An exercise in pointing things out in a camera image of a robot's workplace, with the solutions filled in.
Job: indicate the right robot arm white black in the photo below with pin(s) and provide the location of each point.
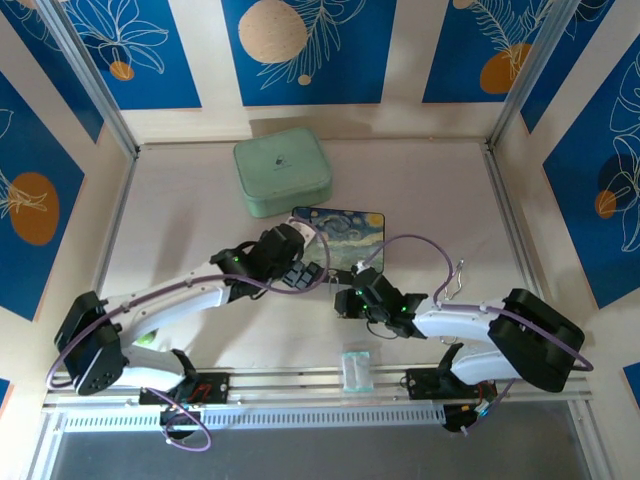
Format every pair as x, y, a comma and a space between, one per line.
450, 320

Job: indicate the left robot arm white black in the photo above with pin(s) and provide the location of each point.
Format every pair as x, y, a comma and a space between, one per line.
175, 300

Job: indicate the starry night print pad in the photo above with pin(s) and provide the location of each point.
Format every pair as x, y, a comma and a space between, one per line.
355, 235

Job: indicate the small clear plastic bag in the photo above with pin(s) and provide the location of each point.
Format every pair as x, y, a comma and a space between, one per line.
356, 372

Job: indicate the mint green zip case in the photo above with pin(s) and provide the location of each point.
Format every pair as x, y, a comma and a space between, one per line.
280, 170

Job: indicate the green round object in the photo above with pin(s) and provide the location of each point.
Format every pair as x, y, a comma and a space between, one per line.
148, 340

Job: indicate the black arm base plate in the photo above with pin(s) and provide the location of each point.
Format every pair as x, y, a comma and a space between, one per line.
215, 387
425, 384

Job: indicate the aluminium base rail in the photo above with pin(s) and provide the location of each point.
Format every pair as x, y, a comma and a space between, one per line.
290, 382

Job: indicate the aluminium table side rail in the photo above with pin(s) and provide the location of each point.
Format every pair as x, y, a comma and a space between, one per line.
112, 235
515, 235

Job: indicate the blue floral wall poster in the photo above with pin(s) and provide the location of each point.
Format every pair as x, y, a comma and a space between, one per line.
465, 40
150, 50
585, 225
30, 150
310, 75

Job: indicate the aluminium frame post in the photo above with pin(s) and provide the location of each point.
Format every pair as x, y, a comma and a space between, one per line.
90, 75
537, 65

